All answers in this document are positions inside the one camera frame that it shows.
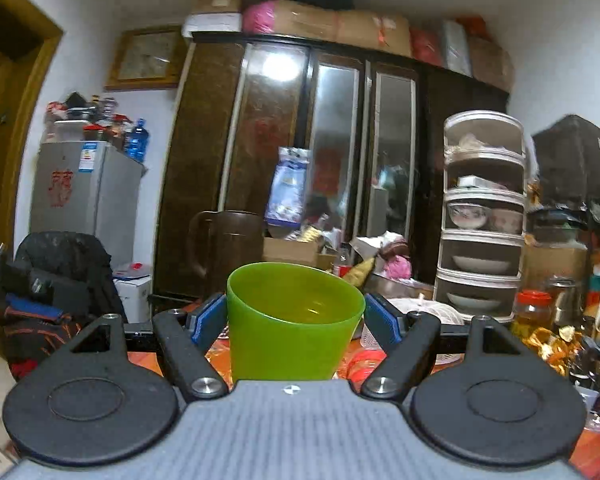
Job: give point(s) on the white mesh food cover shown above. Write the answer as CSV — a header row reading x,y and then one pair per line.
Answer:
x,y
445,313

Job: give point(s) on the blue water bottle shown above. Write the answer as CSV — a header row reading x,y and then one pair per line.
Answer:
x,y
136,141

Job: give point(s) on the white tiered dish rack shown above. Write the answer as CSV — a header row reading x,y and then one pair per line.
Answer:
x,y
482,227

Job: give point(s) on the dark wooden wardrobe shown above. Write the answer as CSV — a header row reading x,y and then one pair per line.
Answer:
x,y
302,131

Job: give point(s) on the black tray of dried peels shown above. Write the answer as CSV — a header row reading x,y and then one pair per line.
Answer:
x,y
568,352

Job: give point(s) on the red lid pickle jar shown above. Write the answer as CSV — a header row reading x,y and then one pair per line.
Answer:
x,y
532,309

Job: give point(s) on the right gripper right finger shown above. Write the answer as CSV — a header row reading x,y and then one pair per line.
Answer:
x,y
408,340

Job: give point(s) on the red plastic jar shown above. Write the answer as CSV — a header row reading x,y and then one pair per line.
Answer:
x,y
362,364

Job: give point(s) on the dark brown pitcher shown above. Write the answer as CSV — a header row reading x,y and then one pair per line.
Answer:
x,y
219,242

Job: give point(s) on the framed wall picture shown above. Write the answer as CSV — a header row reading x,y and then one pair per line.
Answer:
x,y
150,58

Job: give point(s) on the green plastic cup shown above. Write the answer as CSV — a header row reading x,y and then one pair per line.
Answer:
x,y
289,322

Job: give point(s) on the red label soda bottle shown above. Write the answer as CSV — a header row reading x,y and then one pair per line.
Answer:
x,y
343,261

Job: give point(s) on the black bag on shelf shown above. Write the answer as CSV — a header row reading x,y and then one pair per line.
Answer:
x,y
568,158

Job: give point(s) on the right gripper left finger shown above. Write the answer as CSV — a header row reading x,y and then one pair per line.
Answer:
x,y
183,340

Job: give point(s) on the blue white snack bag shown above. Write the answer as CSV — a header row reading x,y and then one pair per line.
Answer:
x,y
286,200

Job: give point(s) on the silver refrigerator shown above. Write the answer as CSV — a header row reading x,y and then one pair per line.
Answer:
x,y
87,187

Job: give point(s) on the cardboard box with label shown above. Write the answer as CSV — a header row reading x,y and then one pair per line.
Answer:
x,y
290,251

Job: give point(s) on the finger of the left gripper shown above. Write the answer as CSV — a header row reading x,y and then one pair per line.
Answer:
x,y
17,307

